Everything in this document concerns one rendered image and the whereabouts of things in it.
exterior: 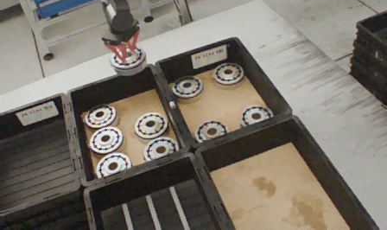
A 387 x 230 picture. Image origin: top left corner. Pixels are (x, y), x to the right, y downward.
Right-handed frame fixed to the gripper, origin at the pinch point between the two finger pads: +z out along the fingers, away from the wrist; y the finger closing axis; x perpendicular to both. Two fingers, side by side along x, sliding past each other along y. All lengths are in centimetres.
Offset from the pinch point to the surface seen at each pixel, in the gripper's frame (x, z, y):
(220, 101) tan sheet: -23.4, 22.4, 10.3
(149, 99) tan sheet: -0.1, 22.6, 3.6
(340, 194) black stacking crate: -66, 15, -14
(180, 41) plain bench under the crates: 14, 36, 49
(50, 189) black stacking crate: 9.0, 22.3, -38.6
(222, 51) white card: -17.4, 16.2, 26.9
